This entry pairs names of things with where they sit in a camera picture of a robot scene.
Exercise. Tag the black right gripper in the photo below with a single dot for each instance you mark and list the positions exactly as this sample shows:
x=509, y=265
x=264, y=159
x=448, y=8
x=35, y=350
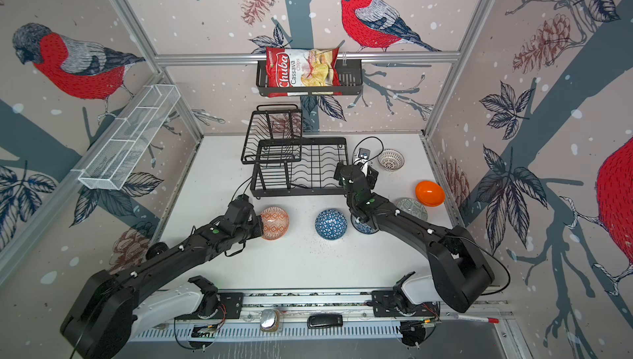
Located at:
x=340, y=169

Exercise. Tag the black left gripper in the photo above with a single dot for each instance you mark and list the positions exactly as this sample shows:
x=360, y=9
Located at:
x=257, y=220

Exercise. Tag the orange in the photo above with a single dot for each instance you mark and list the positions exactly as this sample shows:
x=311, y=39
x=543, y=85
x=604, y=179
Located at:
x=275, y=223

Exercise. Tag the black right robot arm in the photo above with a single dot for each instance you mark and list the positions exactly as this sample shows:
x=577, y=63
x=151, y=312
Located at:
x=459, y=269

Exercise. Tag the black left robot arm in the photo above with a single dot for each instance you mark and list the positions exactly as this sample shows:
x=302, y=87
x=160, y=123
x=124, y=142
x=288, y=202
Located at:
x=101, y=319

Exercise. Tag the white brown patterned bowl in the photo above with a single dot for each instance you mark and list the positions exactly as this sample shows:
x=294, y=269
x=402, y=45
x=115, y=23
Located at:
x=391, y=160

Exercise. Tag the blue floral bowl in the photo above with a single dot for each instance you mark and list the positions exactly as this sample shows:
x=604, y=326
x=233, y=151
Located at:
x=364, y=225

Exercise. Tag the green grey patterned bowl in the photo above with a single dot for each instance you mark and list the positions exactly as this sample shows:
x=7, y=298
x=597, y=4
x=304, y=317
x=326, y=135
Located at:
x=412, y=207

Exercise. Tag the orange plastic bowl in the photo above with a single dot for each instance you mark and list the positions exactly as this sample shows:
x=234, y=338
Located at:
x=429, y=193

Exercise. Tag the silver bell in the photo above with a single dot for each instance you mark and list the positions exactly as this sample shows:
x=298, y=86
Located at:
x=270, y=321

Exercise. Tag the black remote fob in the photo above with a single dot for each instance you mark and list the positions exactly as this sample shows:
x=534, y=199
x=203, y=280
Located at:
x=325, y=321

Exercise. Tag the red cassava chips bag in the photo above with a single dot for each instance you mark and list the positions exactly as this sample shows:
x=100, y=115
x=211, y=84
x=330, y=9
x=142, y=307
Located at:
x=288, y=69

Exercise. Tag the red white pen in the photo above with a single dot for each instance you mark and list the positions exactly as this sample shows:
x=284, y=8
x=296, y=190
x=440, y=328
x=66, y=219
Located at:
x=473, y=318

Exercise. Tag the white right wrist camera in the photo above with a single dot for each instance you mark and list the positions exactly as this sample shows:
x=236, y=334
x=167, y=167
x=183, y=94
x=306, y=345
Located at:
x=362, y=156

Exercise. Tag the black wire dish rack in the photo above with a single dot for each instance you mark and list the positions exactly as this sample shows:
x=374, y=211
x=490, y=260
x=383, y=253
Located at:
x=285, y=162

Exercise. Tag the black wall shelf basket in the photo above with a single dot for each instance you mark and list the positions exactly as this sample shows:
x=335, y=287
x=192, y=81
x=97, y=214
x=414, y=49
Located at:
x=349, y=73

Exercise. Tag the white wire wall basket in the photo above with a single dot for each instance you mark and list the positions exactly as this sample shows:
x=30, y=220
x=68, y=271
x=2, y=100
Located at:
x=116, y=160

